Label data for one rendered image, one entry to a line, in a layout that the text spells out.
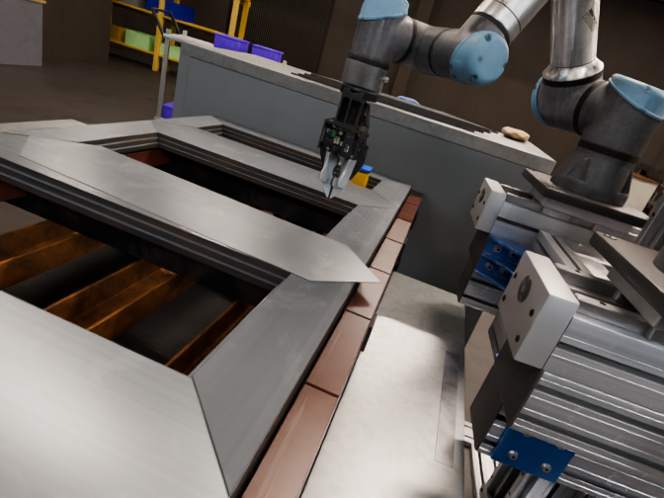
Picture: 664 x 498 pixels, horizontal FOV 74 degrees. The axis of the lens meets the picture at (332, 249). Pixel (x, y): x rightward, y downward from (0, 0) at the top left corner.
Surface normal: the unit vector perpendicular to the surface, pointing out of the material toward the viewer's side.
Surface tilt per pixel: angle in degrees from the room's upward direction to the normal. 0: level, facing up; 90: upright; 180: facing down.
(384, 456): 0
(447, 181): 90
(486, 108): 90
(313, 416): 0
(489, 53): 90
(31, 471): 0
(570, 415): 90
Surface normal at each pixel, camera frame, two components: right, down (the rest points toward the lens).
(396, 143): -0.28, 0.32
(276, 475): 0.27, -0.88
